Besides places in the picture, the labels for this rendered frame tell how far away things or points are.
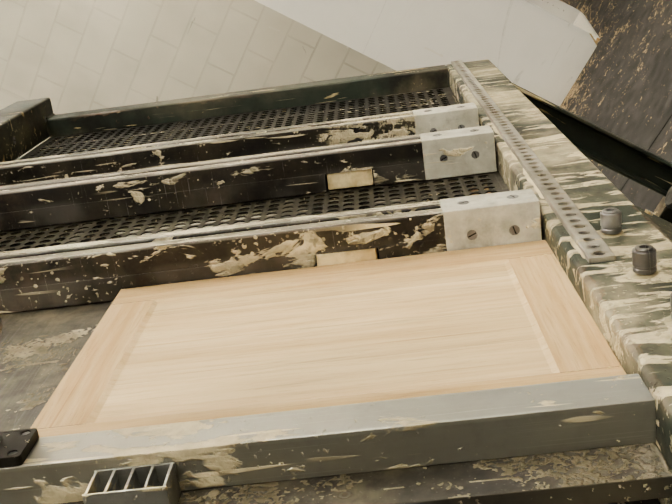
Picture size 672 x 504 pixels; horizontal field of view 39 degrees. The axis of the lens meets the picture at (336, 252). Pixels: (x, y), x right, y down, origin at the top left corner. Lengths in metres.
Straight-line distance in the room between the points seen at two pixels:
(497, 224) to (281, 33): 5.12
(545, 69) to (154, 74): 2.78
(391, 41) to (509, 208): 3.60
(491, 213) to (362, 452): 0.52
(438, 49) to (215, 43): 2.02
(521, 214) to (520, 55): 3.62
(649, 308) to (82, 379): 0.58
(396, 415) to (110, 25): 5.84
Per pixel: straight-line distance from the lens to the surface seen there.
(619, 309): 0.97
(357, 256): 1.26
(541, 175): 1.45
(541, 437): 0.82
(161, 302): 1.24
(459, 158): 1.68
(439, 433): 0.81
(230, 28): 6.36
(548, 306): 1.07
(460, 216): 1.25
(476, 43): 4.83
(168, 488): 0.81
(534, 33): 4.84
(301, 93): 2.61
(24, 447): 0.88
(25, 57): 6.81
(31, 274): 1.34
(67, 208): 1.77
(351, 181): 1.68
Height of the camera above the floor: 1.28
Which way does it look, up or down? 7 degrees down
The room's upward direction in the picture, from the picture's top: 65 degrees counter-clockwise
